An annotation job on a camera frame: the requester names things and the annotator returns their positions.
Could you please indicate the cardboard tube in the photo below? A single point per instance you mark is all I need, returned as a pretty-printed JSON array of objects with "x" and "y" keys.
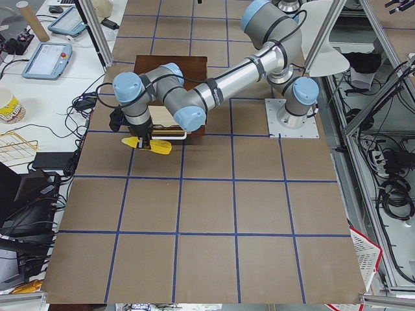
[{"x": 30, "y": 17}]

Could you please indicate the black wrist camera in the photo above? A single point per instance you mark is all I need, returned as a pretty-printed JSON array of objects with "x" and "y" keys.
[{"x": 117, "y": 119}]

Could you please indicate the black power adapter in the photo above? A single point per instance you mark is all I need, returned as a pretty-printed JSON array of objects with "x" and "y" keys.
[{"x": 110, "y": 24}]

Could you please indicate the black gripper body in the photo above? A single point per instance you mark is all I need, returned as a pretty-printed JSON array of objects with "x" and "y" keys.
[{"x": 141, "y": 131}]

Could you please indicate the white chair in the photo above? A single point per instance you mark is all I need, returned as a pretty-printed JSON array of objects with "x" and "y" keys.
[{"x": 321, "y": 59}]

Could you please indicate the yellow popcorn cup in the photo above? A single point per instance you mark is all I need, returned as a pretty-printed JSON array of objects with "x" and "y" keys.
[{"x": 11, "y": 109}]

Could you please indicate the yellow corn cob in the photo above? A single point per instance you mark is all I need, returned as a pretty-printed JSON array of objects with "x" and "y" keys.
[{"x": 157, "y": 146}]

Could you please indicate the aluminium frame post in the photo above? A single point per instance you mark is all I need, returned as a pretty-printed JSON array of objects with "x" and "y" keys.
[{"x": 87, "y": 13}]

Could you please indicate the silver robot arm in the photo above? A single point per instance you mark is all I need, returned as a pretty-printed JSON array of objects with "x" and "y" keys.
[{"x": 277, "y": 39}]

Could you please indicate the gold wire rack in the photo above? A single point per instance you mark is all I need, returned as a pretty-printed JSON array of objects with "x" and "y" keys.
[{"x": 15, "y": 150}]

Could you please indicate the dark wooden drawer cabinet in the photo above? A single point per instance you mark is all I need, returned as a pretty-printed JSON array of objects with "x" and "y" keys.
[{"x": 193, "y": 67}]

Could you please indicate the wooden drawer with white handle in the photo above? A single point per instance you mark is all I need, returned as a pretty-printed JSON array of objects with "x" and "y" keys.
[{"x": 166, "y": 128}]

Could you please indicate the blue teach pendant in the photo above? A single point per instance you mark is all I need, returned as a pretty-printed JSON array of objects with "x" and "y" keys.
[
  {"x": 48, "y": 61},
  {"x": 69, "y": 23}
]

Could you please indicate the white red basket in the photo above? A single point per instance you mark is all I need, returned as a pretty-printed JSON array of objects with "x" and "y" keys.
[{"x": 368, "y": 255}]

